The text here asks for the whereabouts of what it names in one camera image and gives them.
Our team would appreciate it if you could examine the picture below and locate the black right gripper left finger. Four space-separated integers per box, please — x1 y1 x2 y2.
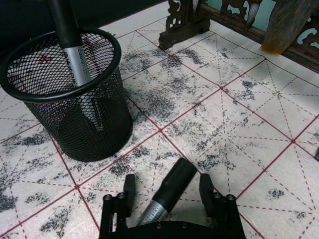
99 174 137 239

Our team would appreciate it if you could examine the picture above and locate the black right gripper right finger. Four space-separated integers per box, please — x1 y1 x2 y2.
200 173 247 239

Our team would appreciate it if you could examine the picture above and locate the black and silver marker pen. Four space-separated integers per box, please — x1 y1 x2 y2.
48 0 105 132
136 157 198 226

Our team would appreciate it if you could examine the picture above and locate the white felt mat red grid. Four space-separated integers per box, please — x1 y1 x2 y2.
0 19 319 239

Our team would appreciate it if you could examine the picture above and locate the black mesh pen holder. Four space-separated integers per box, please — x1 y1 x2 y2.
0 27 134 163

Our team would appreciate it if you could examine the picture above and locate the carved dark wooden brush rack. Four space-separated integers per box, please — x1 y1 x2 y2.
158 0 319 73

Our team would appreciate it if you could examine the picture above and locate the large brown calligraphy brush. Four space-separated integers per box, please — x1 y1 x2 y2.
260 0 315 55

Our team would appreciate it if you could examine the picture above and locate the black table cloth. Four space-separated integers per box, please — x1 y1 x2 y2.
0 0 170 60

